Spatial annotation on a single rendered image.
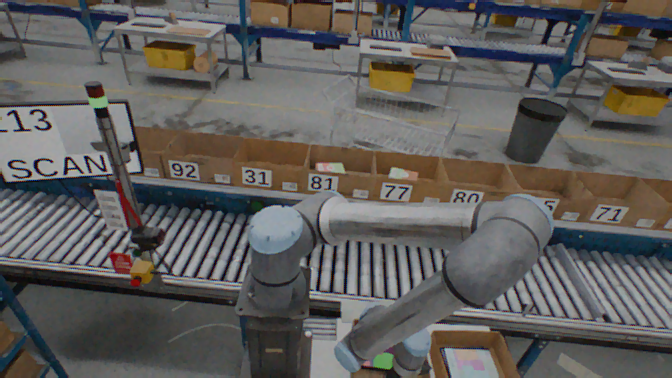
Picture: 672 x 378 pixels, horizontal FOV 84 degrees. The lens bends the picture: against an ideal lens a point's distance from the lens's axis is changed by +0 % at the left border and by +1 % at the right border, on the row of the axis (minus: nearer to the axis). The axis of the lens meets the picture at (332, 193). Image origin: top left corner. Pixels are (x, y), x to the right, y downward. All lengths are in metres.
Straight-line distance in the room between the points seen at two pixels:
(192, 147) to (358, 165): 1.04
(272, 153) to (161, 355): 1.37
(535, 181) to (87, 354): 2.85
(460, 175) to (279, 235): 1.61
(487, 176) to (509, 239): 1.75
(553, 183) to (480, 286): 1.96
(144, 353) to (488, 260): 2.22
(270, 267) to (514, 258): 0.63
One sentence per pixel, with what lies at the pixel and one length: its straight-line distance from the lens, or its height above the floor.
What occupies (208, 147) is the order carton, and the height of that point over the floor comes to 0.95.
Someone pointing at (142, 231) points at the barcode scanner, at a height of 1.09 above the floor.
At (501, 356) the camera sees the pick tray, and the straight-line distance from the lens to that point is 1.75.
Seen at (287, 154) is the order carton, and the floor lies 0.96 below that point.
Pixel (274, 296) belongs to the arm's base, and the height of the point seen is 1.24.
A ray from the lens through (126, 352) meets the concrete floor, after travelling 2.67.
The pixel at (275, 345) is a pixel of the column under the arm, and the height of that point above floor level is 0.99.
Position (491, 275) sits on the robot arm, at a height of 1.65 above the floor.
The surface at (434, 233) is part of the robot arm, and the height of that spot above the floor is 1.58.
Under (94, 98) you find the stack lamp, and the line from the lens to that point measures 1.44.
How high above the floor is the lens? 2.13
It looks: 36 degrees down
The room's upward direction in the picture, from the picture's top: 5 degrees clockwise
